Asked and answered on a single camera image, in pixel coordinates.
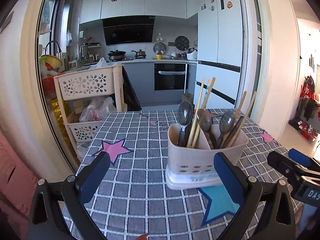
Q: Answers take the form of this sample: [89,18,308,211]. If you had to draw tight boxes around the white plastic utensil holder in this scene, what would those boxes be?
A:
[165,124,248,190]

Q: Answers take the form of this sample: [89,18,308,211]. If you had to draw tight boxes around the wooden chopstick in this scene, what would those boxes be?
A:
[192,77,216,148]
[226,92,257,148]
[220,91,247,148]

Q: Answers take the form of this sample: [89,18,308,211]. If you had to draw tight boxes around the chrome kitchen faucet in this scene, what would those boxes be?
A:
[44,40,62,55]

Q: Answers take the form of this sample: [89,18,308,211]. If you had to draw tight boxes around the black wok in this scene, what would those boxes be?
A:
[108,50,126,61]

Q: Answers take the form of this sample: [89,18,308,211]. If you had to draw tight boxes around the pink plastic stool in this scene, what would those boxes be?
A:
[1,134,38,217]

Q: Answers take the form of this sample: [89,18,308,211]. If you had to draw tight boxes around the black built-in oven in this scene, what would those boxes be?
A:
[154,63,189,91]

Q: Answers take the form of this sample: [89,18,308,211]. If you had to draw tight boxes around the cream plastic storage trolley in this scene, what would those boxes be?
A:
[53,64,127,150]

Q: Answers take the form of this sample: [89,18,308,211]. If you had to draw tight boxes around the white refrigerator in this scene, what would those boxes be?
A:
[194,0,244,108]

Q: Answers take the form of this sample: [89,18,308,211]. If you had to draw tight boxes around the black round baking pan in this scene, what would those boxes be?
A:
[175,36,190,51]

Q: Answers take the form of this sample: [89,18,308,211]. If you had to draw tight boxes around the cardboard box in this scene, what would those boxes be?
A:
[182,93,194,104]

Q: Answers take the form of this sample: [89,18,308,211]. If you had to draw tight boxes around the black range hood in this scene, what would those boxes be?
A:
[102,15,155,46]

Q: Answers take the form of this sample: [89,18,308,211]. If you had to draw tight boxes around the white plastic bag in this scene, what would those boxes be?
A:
[79,96,117,122]

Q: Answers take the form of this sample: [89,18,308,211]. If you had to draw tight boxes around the grey checked tablecloth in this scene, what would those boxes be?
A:
[62,108,304,240]

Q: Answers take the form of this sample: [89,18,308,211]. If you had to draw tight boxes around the golden cooking pot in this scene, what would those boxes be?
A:
[132,49,146,59]

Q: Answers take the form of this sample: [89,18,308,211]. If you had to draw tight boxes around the white upper cabinets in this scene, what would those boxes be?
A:
[80,0,197,24]

